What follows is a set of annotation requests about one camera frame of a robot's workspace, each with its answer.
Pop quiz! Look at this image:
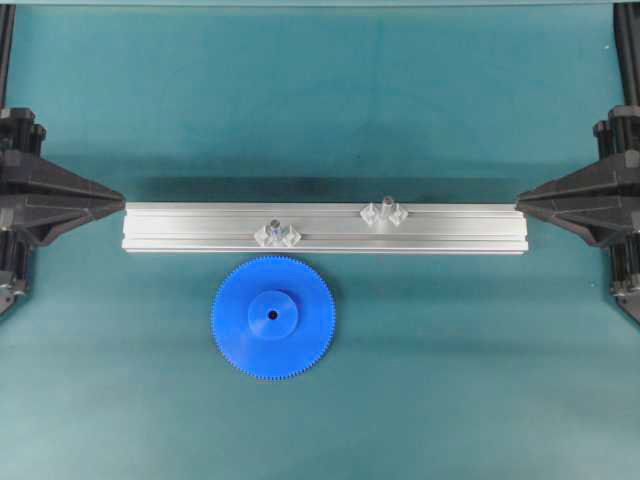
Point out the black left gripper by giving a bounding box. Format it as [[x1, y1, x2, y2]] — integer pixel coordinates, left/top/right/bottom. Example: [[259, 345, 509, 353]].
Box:
[[1, 150, 125, 246]]

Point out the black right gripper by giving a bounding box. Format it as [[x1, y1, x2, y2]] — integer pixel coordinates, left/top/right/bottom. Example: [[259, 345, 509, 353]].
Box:
[[516, 150, 639, 248]]

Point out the large blue plastic gear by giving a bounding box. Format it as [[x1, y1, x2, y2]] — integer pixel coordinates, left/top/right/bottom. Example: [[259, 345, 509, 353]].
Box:
[[211, 256, 336, 381]]

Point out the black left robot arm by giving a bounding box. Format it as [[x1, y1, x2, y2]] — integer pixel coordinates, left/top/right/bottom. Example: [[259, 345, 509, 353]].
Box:
[[1, 108, 125, 314]]

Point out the long aluminium extrusion rail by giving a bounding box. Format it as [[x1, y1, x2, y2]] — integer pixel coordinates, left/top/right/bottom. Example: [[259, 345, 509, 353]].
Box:
[[122, 202, 528, 255]]

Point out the black right frame post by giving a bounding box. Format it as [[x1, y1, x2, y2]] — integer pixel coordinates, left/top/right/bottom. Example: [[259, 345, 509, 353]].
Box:
[[613, 2, 639, 106]]

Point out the black frame post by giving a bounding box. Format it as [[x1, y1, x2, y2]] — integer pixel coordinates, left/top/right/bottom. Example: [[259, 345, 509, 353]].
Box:
[[0, 4, 16, 108], [613, 2, 639, 106]]

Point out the black left frame post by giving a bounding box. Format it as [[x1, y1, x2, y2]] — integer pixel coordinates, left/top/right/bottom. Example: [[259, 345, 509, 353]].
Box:
[[0, 4, 16, 108]]

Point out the right steel shaft with mount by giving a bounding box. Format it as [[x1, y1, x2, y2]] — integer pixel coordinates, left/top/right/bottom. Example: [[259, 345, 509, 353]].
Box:
[[359, 196, 409, 233]]

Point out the steel shaft with mount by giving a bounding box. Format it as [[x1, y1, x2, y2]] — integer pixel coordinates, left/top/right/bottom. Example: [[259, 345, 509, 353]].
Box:
[[254, 219, 302, 249], [359, 196, 409, 233]]

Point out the left steel shaft with mount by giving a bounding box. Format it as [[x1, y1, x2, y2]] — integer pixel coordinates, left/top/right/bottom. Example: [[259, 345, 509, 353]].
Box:
[[254, 219, 302, 249]]

